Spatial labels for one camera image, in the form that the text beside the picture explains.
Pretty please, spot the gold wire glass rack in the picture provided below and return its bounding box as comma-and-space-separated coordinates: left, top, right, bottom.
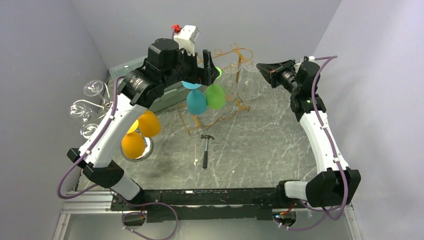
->
177, 42, 254, 135

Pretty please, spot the clear glass on chrome rack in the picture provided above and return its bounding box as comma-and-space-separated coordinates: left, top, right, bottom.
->
83, 80, 105, 97

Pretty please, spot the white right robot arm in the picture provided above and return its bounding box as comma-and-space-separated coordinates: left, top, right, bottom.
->
256, 60, 361, 208

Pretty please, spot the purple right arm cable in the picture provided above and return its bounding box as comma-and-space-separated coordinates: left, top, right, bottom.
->
299, 55, 349, 222

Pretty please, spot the chrome tree glass rack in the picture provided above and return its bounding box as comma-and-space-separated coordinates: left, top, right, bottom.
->
72, 81, 155, 163

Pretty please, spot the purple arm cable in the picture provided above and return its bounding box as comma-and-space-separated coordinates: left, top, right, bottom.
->
299, 55, 349, 222
56, 75, 125, 201

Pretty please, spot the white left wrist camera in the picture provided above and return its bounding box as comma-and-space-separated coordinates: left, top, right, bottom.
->
171, 24, 201, 56

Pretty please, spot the green wine glass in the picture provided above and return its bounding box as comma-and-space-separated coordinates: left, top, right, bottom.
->
205, 67, 226, 110

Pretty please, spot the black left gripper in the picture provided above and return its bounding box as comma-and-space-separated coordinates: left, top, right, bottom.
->
161, 46, 220, 89

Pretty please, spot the blue wine glass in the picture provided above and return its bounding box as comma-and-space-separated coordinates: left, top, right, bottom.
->
182, 81, 207, 115

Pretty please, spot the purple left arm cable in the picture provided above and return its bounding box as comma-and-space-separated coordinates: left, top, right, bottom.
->
56, 75, 125, 201

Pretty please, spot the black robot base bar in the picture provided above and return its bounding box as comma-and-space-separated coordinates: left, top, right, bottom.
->
110, 187, 299, 223

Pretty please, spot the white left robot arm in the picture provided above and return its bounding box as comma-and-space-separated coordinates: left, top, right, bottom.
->
67, 38, 219, 210

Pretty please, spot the clear plastic storage box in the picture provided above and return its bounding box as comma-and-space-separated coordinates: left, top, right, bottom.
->
109, 55, 191, 113

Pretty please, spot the black handled hammer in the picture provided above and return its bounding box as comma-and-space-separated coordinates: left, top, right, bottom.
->
200, 134, 215, 169

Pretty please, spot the orange wine glass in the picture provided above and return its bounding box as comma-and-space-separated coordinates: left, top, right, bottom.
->
127, 110, 162, 138
121, 131, 146, 160

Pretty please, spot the clear wine glass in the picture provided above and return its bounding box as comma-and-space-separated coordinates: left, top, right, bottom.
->
243, 60, 259, 92
223, 62, 240, 101

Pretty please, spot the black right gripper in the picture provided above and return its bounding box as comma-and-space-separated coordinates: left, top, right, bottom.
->
256, 59, 301, 95

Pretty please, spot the clear glass chrome rack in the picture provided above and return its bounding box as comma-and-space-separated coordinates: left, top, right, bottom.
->
80, 123, 98, 139
69, 101, 94, 124

